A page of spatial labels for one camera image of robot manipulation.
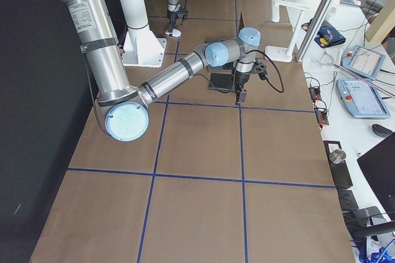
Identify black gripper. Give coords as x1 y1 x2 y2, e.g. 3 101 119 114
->
235 71 250 105
167 11 182 30

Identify white computer mouse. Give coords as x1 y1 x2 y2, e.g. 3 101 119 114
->
165 29 181 38

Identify black mouse pad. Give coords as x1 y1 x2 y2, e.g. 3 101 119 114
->
209 73 234 93

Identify grey laptop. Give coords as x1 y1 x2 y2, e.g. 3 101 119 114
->
206 13 244 72

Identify white desk lamp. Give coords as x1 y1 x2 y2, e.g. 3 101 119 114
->
264 0 310 64

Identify black mouse on desk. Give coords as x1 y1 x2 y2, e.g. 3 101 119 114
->
372 123 393 138

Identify orange black usb hub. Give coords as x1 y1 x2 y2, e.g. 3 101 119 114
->
309 86 322 101

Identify colourful blue pouch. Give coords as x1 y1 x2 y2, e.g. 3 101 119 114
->
314 20 346 48

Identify silver metal cup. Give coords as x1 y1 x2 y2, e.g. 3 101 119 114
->
328 149 346 164

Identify near teach pendant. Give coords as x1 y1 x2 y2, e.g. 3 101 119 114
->
336 78 391 119

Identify teach pendant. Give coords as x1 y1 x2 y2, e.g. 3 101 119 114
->
341 45 385 80
336 78 391 119

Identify far teach pendant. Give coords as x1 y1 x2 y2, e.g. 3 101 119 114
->
341 45 385 80

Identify black box under cup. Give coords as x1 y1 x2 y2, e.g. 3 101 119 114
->
323 140 353 190

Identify black monitor corner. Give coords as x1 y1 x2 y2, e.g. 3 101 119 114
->
357 133 395 212

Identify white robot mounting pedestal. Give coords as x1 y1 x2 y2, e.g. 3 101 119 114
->
120 0 167 68

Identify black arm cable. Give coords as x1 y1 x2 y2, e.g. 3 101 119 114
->
194 49 285 94

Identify aluminium frame post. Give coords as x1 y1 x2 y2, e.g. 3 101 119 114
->
296 0 334 62

